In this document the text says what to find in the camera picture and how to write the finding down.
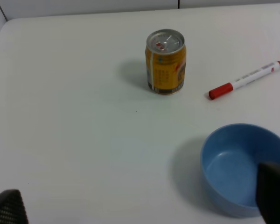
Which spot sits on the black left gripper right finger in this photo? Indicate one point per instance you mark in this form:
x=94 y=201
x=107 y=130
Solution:
x=268 y=192

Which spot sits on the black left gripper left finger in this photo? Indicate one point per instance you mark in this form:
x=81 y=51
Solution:
x=12 y=209

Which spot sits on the blue bowl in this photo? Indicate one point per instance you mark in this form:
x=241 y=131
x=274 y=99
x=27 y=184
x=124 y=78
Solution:
x=229 y=161

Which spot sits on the red capped white marker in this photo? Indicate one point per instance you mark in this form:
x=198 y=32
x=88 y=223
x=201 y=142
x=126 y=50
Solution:
x=244 y=80

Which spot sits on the yellow drink can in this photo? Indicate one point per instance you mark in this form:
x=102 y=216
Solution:
x=165 y=61

